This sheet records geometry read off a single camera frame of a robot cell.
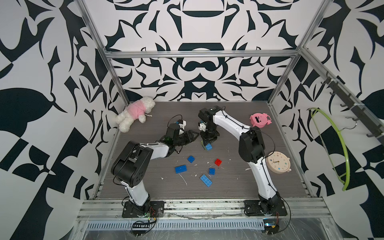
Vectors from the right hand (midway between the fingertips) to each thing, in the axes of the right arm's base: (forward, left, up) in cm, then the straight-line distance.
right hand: (206, 141), depth 93 cm
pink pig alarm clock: (+17, -38, -2) cm, 42 cm away
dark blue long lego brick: (-16, +15, -3) cm, 22 cm away
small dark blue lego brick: (-10, +9, -3) cm, 14 cm away
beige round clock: (-13, -41, -3) cm, 43 cm away
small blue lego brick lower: (-17, -2, -3) cm, 18 cm away
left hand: (+3, +6, +5) cm, 9 cm away
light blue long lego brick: (-23, +1, -3) cm, 23 cm away
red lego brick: (-12, -6, -3) cm, 14 cm away
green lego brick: (-9, +20, +17) cm, 28 cm away
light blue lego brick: (-4, -1, 0) cm, 4 cm away
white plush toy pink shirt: (+22, +46, +5) cm, 51 cm away
